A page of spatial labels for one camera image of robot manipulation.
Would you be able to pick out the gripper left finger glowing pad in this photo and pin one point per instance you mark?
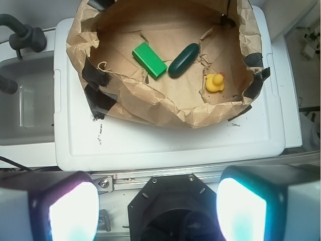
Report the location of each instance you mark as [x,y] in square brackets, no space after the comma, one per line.
[50,205]

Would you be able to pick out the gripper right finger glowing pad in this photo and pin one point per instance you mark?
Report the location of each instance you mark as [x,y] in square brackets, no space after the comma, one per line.
[269,202]

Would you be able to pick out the yellow rubber duck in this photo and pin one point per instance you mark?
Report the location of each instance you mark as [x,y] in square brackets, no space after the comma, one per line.
[215,82]

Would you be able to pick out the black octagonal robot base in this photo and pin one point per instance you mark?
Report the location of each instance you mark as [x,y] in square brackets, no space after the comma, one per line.
[177,207]

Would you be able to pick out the white plastic cooler lid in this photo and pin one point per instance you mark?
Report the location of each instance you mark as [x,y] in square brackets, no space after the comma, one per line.
[113,144]

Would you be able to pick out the dark green oval case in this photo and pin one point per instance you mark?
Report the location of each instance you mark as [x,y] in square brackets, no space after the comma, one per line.
[184,60]

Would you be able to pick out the grey toy sink faucet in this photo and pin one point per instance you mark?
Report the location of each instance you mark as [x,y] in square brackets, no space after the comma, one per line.
[24,36]

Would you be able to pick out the green rectangular block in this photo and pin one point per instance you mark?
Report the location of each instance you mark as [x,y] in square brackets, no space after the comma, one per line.
[149,60]

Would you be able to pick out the crumpled brown paper bag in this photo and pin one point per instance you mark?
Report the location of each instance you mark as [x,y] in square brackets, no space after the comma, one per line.
[104,34]

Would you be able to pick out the aluminium corner bracket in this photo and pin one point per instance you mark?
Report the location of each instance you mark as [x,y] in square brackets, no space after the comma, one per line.
[104,221]

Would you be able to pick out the aluminium extrusion rail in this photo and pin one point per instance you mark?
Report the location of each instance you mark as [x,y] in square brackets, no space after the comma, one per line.
[209,173]

